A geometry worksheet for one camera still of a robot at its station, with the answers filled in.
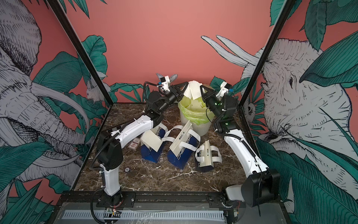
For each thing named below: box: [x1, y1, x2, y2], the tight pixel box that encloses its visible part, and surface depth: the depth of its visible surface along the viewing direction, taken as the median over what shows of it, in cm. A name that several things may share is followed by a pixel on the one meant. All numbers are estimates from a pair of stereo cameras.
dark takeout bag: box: [194, 140, 223, 173], surface depth 69 cm
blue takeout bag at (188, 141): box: [166, 120, 201, 170], surface depth 75 cm
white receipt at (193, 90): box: [183, 80, 203, 100], surface depth 71 cm
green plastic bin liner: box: [177, 95, 215, 126], surface depth 82 cm
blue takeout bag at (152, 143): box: [140, 123, 178, 163], surface depth 77 cm
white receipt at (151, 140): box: [140, 129, 163, 153], surface depth 76 cm
